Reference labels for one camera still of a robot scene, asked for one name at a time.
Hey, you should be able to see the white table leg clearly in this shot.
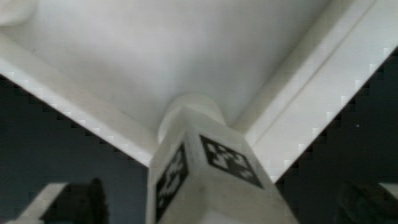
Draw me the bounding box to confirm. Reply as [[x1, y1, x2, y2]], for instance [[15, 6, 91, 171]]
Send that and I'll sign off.
[[146, 94, 299, 224]]

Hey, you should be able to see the white square table top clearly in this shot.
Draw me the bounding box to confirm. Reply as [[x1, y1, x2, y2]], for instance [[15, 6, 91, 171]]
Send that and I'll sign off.
[[0, 0, 376, 162]]

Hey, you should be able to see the white U-shaped obstacle fence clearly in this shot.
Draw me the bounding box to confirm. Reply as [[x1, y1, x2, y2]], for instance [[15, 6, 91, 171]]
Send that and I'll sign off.
[[235, 0, 398, 179]]

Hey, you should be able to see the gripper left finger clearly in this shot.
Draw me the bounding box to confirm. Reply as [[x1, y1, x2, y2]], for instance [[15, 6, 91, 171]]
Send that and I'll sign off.
[[15, 178, 111, 224]]

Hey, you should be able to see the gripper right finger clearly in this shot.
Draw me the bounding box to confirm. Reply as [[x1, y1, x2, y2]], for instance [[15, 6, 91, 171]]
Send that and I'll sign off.
[[335, 182, 398, 224]]

